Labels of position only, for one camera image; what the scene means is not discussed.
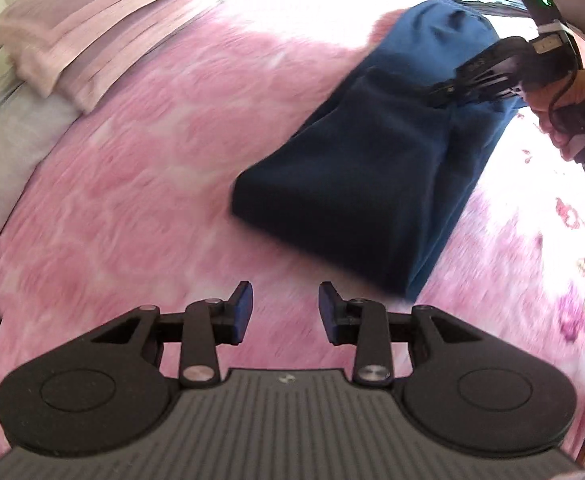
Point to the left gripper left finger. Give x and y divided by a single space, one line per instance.
208 323

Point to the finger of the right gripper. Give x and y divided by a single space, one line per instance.
447 92

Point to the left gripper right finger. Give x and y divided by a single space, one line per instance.
364 324

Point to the navy blue sweatpants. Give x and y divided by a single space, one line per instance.
376 178

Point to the person's right hand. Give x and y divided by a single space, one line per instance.
540 100

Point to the pink floral bed blanket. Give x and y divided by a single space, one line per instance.
133 205

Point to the grey pillow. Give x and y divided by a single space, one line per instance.
30 127

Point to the folded light pink quilt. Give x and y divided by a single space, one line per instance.
80 48

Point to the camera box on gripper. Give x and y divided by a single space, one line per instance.
543 11

